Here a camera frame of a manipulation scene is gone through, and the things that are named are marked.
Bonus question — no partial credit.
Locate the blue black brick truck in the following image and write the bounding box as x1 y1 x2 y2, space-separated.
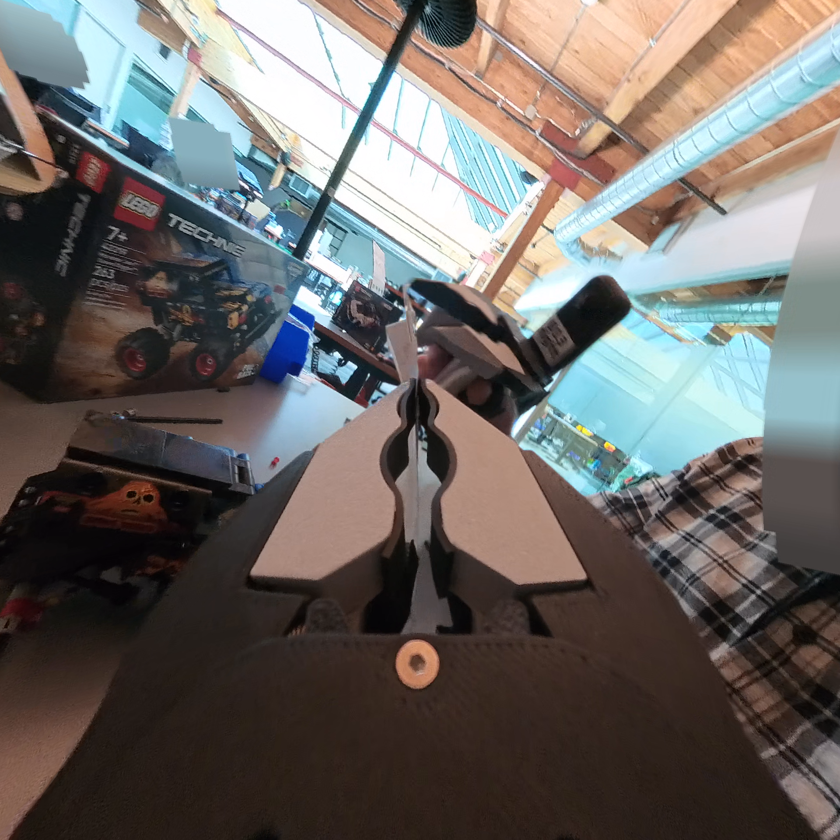
0 410 258 640

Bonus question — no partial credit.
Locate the black pole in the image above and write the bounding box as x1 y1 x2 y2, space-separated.
294 0 480 261

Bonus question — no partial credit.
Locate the person's right hand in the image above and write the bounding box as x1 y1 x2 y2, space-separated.
418 344 521 434

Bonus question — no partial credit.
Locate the blue storage bin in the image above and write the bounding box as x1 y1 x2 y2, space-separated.
259 306 317 384

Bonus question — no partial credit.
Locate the white sticker sheet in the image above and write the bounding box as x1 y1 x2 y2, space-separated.
385 319 456 634

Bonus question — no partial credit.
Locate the wooden background table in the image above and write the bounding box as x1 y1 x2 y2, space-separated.
313 322 401 403

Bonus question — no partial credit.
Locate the black picture box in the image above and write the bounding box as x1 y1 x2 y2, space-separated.
331 280 403 353

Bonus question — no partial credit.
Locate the grey desk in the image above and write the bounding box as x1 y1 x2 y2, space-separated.
0 374 371 840

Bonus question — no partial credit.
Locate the silver ventilation duct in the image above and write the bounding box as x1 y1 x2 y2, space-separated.
654 300 788 329
552 24 840 259

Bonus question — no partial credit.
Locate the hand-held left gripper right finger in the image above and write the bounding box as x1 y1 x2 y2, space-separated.
420 381 589 631

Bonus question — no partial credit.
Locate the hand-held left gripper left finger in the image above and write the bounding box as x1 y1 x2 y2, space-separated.
250 381 418 631

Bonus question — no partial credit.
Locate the monster truck set box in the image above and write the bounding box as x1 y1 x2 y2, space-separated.
0 112 311 404

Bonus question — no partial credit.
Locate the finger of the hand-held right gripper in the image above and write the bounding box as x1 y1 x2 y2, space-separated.
420 322 523 392

